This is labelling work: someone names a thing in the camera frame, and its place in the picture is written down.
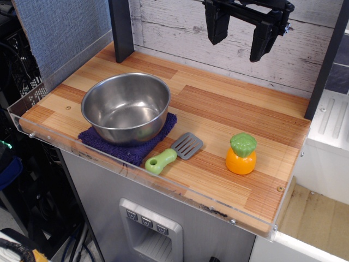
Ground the white toy sink unit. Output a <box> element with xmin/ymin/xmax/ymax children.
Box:
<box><xmin>250</xmin><ymin>90</ymin><xmax>348</xmax><ymax>261</ymax></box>

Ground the green grey toy spatula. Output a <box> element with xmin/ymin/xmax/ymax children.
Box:
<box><xmin>145</xmin><ymin>132</ymin><xmax>203</xmax><ymax>175</ymax></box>

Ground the stainless steel pot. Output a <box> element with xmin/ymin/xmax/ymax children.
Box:
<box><xmin>81</xmin><ymin>73</ymin><xmax>171</xmax><ymax>147</ymax></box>

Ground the purple cloth mat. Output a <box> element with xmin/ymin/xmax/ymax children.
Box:
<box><xmin>78</xmin><ymin>112</ymin><xmax>177</xmax><ymax>166</ymax></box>

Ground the grey toy fridge cabinet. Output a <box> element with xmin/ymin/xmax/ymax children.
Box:
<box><xmin>63</xmin><ymin>152</ymin><xmax>255</xmax><ymax>261</ymax></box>

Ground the dark right post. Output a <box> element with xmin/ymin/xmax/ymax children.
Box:
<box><xmin>304</xmin><ymin>0</ymin><xmax>348</xmax><ymax>120</ymax></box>

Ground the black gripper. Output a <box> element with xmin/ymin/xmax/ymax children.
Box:
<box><xmin>202</xmin><ymin>1</ymin><xmax>295</xmax><ymax>62</ymax></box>

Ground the dark left post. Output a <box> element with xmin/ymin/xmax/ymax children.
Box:
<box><xmin>108</xmin><ymin>0</ymin><xmax>134</xmax><ymax>63</ymax></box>

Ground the clear acrylic edge guard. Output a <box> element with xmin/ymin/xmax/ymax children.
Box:
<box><xmin>9</xmin><ymin>81</ymin><xmax>310</xmax><ymax>239</ymax></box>

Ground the dark post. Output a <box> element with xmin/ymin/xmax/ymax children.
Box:
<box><xmin>108</xmin><ymin>0</ymin><xmax>134</xmax><ymax>63</ymax></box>
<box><xmin>304</xmin><ymin>0</ymin><xmax>348</xmax><ymax>120</ymax></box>

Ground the silver dispenser panel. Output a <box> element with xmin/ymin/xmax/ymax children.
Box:
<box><xmin>119</xmin><ymin>198</ymin><xmax>184</xmax><ymax>261</ymax></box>

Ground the orange green toy shaker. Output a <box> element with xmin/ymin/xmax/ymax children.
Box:
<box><xmin>226</xmin><ymin>133</ymin><xmax>257</xmax><ymax>175</ymax></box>

